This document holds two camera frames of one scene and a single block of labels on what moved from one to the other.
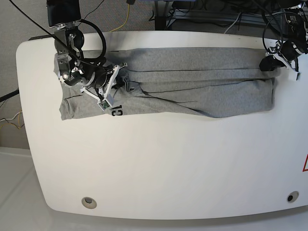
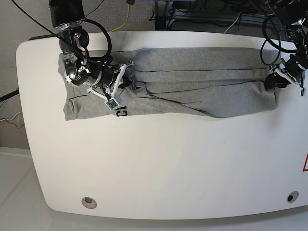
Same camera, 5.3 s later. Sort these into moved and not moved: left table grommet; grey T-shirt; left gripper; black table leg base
Moved: left gripper
Not moved: left table grommet; black table leg base; grey T-shirt
